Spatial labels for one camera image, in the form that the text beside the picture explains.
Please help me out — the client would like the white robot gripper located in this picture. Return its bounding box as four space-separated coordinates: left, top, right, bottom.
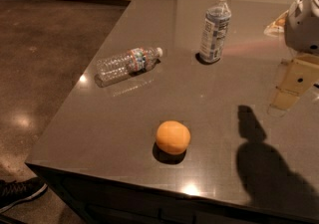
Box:
264 0 319 111

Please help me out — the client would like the dark table cabinet base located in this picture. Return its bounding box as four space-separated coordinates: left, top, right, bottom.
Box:
27 163 319 224

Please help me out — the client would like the black sneaker with white sole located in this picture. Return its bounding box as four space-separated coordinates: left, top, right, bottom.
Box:
0 177 47 213

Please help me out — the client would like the upright blue-label water bottle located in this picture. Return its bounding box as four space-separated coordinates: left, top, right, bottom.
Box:
199 0 231 64

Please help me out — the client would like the orange fruit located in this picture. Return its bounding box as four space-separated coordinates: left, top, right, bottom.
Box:
156 120 190 155

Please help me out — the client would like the clear plastic water bottle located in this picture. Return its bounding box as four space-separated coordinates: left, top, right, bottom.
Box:
97 47 163 87

